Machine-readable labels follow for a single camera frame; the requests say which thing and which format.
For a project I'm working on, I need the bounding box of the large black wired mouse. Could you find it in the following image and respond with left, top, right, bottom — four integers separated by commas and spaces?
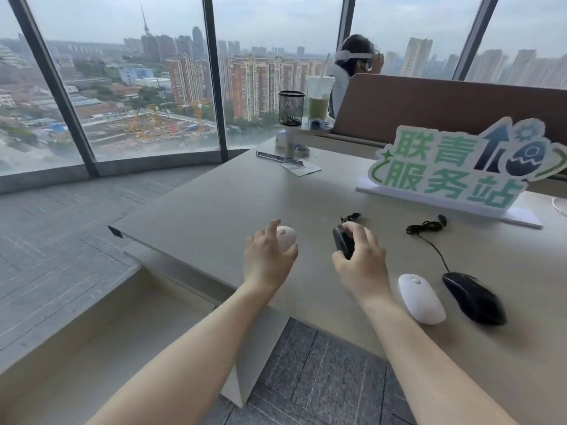
441, 272, 508, 327

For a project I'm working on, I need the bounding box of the brown desk partition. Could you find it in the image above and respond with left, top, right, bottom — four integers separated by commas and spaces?
331, 73, 567, 149

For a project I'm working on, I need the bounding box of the person's left forearm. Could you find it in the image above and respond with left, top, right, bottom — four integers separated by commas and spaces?
86, 281, 280, 425

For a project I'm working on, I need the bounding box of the small round white mouse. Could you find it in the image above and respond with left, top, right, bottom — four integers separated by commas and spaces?
276, 225, 297, 255

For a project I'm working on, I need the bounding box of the dark thin ruler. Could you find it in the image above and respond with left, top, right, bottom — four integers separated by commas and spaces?
255, 151, 304, 167

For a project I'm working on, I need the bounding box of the flat white wireless mouse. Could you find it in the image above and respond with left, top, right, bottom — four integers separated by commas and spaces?
397, 273, 447, 326

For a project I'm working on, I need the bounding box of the white headset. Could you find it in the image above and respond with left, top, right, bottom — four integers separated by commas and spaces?
334, 50, 378, 72

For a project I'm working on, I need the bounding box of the person's right hand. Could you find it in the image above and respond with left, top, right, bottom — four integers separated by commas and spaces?
331, 221, 391, 302

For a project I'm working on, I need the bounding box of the green and white desk sign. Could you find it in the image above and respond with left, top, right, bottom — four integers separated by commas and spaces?
355, 117, 567, 230

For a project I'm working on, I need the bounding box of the long black mouse cable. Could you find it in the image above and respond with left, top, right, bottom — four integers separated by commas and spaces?
406, 215, 452, 274

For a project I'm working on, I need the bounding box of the plastic cup with green drink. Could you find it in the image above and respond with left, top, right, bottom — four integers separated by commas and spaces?
305, 75, 336, 125

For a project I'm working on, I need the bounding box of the person's left hand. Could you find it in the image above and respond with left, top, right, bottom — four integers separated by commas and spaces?
243, 219, 299, 292

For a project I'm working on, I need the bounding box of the white paper slip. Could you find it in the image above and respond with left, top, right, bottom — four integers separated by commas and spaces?
280, 161, 323, 177

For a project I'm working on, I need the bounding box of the black mesh pen holder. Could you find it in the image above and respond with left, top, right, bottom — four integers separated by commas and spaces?
278, 90, 307, 127

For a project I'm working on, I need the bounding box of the small black wired mouse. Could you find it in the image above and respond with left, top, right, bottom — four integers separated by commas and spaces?
332, 224, 356, 260

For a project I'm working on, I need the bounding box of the dark window post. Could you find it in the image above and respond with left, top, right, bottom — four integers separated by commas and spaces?
6, 0, 101, 178
451, 0, 501, 81
338, 0, 358, 50
201, 0, 229, 164

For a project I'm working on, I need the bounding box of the person's right forearm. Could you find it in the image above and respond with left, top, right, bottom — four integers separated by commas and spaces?
354, 283, 520, 425

